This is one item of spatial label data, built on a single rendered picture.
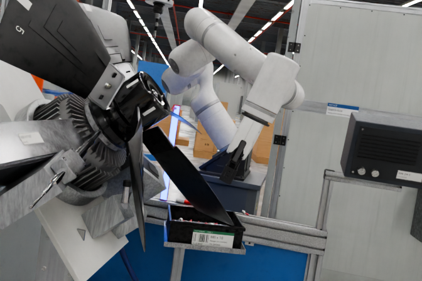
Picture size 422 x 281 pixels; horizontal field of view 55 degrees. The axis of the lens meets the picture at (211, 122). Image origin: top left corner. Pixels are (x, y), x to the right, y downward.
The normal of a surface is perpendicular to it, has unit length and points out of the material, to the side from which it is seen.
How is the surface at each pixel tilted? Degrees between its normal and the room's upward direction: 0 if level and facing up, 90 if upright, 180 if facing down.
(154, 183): 125
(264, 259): 90
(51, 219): 50
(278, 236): 90
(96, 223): 84
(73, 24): 80
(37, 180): 102
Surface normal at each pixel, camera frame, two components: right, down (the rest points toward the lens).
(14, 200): 0.00, 0.27
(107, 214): -0.22, -0.08
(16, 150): 0.84, -0.52
